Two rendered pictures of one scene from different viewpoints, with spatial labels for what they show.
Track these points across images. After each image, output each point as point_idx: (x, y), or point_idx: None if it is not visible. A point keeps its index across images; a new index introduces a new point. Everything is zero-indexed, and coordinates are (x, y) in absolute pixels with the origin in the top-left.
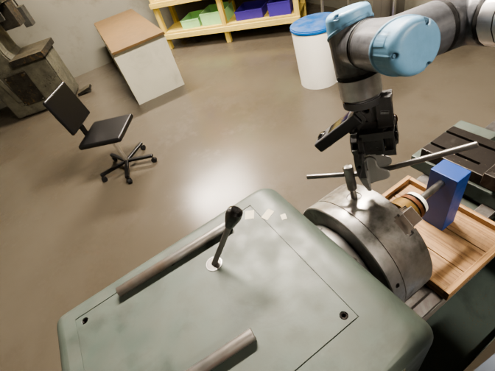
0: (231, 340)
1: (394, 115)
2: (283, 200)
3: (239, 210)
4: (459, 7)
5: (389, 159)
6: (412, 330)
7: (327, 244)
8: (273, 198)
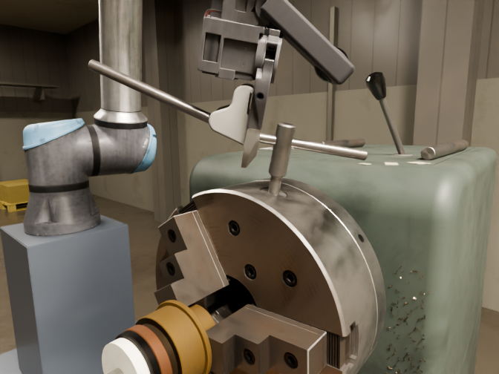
0: (332, 142)
1: (207, 17)
2: (392, 179)
3: (370, 76)
4: None
5: (213, 117)
6: (207, 156)
7: (289, 165)
8: (408, 171)
